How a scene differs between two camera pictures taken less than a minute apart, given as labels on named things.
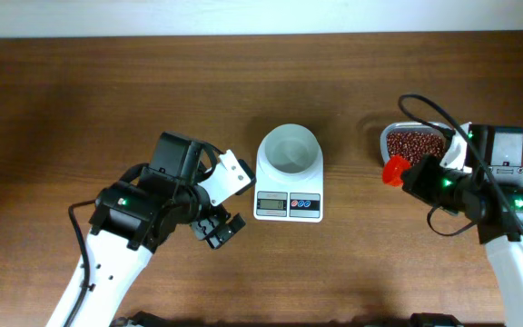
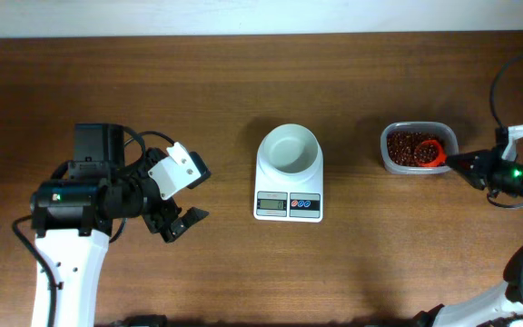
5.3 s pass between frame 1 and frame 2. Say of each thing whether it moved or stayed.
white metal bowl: stayed
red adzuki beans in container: stayed
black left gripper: moved
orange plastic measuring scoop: moved
